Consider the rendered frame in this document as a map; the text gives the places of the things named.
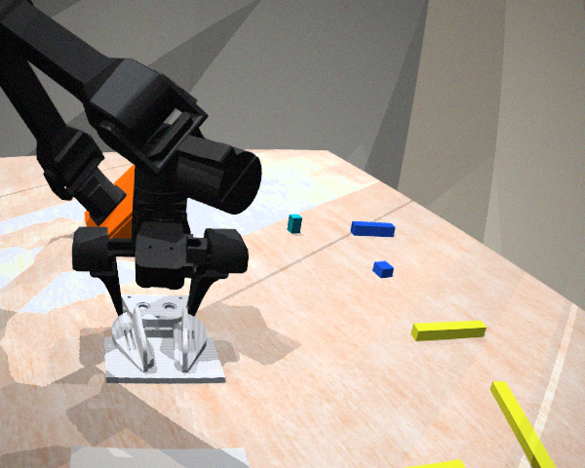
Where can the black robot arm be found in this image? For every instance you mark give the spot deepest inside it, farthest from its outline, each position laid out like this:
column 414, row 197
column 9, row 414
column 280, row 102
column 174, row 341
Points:
column 127, row 103

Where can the yellow rectangular block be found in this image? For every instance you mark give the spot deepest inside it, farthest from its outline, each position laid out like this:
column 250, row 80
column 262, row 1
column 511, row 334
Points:
column 448, row 464

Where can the yellow long bar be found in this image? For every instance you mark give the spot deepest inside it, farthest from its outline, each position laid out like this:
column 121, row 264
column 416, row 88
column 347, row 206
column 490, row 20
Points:
column 536, row 454

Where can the white flat rectangular plate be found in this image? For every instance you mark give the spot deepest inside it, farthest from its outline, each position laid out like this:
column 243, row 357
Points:
column 88, row 457

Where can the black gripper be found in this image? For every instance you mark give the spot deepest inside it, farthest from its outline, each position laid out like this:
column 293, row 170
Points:
column 92, row 251

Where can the yellow rectangular bar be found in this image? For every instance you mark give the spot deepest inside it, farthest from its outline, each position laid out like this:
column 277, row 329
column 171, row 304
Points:
column 447, row 330

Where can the small blue cube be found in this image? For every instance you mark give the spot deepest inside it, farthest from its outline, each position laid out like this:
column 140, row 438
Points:
column 383, row 269

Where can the small teal block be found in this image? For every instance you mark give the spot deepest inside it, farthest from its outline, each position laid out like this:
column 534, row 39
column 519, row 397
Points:
column 294, row 223

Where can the blue rectangular block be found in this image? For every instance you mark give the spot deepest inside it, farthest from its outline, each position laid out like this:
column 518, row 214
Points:
column 374, row 229

